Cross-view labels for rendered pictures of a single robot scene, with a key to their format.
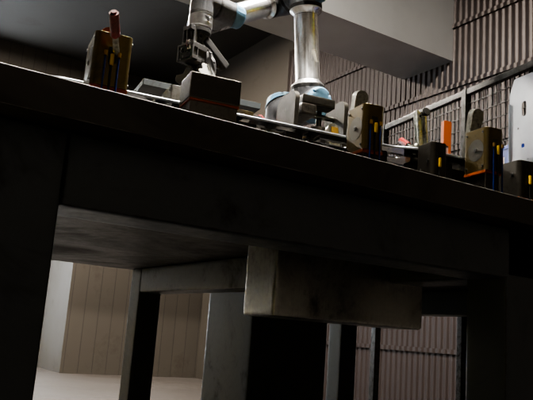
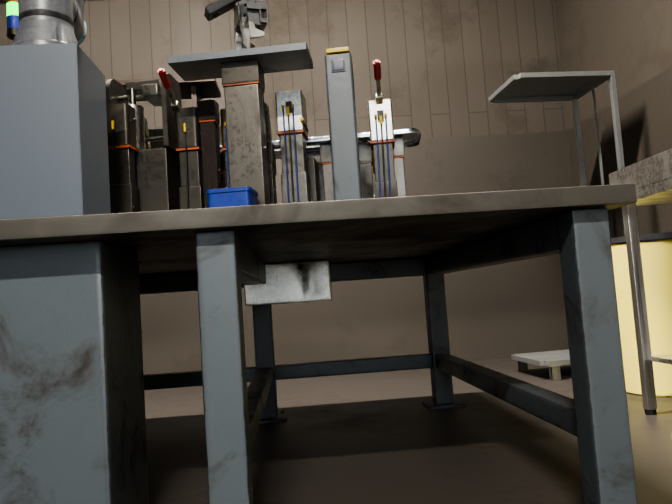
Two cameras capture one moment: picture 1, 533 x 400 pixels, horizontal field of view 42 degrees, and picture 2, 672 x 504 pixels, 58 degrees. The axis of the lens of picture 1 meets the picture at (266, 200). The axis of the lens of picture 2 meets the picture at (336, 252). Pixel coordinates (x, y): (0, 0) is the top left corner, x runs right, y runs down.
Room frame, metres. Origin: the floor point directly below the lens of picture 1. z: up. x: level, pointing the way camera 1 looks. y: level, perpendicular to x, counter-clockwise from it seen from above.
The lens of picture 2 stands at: (3.34, 1.18, 0.51)
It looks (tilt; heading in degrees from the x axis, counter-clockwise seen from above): 4 degrees up; 208
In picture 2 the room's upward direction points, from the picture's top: 4 degrees counter-clockwise
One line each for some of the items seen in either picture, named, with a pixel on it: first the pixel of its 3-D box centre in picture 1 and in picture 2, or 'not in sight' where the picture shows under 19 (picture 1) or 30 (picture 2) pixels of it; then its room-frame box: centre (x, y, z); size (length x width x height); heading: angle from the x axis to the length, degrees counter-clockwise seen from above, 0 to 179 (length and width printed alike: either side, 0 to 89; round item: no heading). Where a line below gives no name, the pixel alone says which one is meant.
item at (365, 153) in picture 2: not in sight; (366, 189); (1.60, 0.38, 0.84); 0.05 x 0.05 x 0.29; 23
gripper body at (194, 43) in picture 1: (196, 48); (249, 8); (2.00, 0.25, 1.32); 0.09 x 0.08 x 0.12; 138
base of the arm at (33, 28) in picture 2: not in sight; (47, 41); (2.43, -0.03, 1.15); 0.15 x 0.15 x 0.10
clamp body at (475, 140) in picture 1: (486, 194); not in sight; (1.77, -0.57, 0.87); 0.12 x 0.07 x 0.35; 23
